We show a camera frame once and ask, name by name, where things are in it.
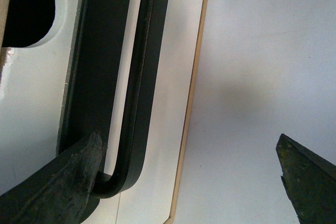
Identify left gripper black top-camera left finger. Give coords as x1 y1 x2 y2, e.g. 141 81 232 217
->
1 132 106 223

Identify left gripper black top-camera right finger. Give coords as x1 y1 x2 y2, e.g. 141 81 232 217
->
276 134 335 223

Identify black drawer handle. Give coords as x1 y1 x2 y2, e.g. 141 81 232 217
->
58 0 168 199

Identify white drawer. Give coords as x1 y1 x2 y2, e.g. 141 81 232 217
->
1 0 204 223

